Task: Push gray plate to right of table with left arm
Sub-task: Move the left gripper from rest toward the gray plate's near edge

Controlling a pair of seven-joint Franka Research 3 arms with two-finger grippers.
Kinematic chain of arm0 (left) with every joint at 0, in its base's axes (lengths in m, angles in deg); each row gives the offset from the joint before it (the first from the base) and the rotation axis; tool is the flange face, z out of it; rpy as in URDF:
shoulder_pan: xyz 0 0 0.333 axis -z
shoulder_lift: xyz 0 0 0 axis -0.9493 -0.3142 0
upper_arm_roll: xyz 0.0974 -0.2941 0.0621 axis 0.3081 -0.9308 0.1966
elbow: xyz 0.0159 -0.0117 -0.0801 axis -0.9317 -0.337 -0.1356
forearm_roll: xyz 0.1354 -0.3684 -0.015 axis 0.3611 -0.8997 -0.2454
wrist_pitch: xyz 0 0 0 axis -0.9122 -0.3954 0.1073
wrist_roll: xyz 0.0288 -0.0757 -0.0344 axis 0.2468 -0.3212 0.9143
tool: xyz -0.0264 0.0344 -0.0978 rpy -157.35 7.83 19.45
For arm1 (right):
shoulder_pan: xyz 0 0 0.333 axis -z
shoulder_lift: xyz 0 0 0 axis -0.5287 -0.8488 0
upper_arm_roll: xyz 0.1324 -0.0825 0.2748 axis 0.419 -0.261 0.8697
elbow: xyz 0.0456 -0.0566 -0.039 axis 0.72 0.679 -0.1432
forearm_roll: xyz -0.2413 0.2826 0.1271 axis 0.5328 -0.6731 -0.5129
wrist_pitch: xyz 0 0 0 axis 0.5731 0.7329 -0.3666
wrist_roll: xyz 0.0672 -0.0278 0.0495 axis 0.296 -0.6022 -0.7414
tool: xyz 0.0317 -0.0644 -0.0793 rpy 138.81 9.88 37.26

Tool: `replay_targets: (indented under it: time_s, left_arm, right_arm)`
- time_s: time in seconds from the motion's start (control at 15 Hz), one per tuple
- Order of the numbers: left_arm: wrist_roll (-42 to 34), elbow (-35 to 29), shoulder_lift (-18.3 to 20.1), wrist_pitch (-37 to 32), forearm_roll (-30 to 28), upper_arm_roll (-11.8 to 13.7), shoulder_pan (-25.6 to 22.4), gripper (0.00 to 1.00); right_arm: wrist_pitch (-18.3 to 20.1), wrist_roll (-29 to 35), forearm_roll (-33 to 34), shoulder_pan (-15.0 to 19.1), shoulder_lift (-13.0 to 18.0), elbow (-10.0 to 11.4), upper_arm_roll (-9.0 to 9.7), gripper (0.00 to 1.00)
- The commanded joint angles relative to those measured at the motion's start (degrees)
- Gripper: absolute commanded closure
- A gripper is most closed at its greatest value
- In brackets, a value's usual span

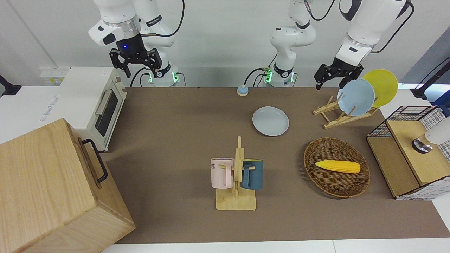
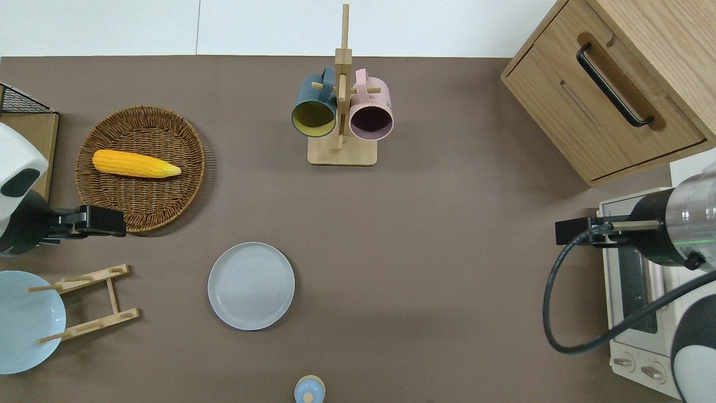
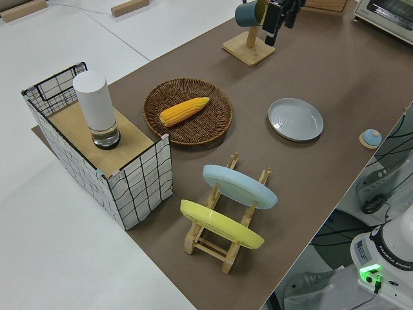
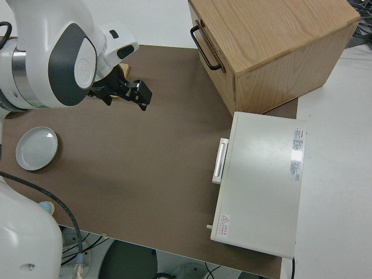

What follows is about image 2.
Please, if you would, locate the yellow corn cob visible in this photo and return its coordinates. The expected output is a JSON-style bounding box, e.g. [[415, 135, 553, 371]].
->
[[92, 149, 182, 179]]

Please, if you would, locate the wooden mug tree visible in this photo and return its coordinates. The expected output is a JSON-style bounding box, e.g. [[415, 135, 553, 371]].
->
[[307, 4, 378, 166]]

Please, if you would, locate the pink mug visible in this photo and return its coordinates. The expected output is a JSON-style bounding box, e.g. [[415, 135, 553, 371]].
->
[[348, 68, 394, 141]]

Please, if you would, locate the round wicker basket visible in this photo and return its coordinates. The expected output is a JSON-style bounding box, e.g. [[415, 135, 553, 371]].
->
[[75, 105, 206, 233]]

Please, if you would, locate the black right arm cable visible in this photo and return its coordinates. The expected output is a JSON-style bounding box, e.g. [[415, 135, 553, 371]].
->
[[543, 223, 716, 354]]

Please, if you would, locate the gray round plate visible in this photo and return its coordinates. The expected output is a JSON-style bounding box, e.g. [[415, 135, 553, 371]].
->
[[208, 242, 295, 331]]

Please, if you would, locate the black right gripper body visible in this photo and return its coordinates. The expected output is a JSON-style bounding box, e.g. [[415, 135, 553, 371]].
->
[[555, 215, 638, 247]]

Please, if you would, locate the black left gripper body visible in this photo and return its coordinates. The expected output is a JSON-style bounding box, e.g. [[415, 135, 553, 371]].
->
[[42, 205, 127, 242]]

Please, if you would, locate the white toaster oven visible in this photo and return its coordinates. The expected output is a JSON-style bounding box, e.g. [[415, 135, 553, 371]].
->
[[597, 188, 716, 401]]

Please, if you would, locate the light blue plate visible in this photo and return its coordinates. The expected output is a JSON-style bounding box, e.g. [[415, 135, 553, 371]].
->
[[0, 270, 67, 375]]

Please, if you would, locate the dark blue mug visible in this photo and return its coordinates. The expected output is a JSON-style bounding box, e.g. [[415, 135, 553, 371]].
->
[[290, 67, 338, 138]]

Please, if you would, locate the black wire rack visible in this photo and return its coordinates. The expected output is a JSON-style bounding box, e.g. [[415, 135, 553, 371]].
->
[[0, 82, 58, 116]]

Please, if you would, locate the wooden plate rack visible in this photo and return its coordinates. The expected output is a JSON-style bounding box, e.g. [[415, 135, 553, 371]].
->
[[28, 264, 140, 344]]

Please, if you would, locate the wooden cabinet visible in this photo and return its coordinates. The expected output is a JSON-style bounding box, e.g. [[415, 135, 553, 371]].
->
[[501, 0, 716, 188]]

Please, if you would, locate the black cabinet handle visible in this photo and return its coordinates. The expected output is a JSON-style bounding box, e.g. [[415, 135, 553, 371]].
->
[[576, 43, 655, 128]]

